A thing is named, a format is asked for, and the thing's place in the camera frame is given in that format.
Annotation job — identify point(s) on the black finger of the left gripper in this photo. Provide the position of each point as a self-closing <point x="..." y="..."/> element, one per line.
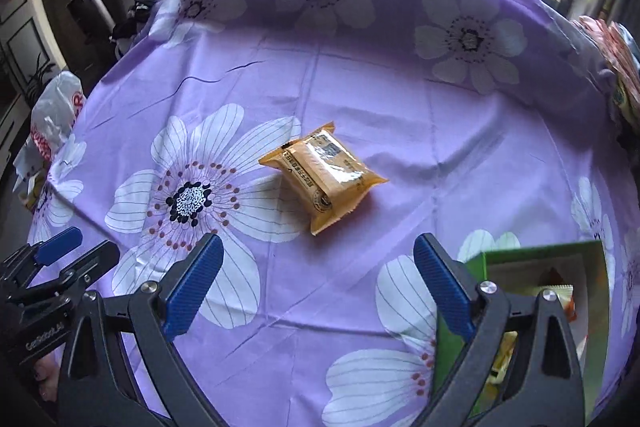
<point x="83" y="272"/>

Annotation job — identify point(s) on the white red plastic bag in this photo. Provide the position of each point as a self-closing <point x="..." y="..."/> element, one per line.
<point x="51" y="124"/>

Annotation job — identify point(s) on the orange-yellow snack packet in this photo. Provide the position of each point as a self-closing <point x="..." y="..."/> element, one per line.
<point x="327" y="177"/>

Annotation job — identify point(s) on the stick vacuum cleaner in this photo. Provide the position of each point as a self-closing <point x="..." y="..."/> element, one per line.
<point x="93" y="18"/>

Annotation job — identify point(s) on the pale yellow green snack packet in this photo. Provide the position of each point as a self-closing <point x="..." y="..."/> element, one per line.
<point x="499" y="367"/>

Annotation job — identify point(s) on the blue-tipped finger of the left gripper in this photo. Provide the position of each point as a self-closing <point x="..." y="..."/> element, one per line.
<point x="21" y="267"/>

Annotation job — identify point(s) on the pile of folded cloths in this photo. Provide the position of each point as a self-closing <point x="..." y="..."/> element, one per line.
<point x="621" y="53"/>

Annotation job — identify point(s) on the orange snack packet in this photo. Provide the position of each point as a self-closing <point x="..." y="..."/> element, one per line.
<point x="551" y="277"/>

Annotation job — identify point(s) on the green cardboard box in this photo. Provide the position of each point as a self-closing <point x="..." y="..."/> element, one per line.
<point x="582" y="265"/>

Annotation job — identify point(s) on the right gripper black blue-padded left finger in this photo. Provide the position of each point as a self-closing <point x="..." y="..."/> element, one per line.
<point x="97" y="385"/>

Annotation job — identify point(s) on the purple floral tablecloth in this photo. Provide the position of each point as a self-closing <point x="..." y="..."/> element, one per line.
<point x="483" y="115"/>

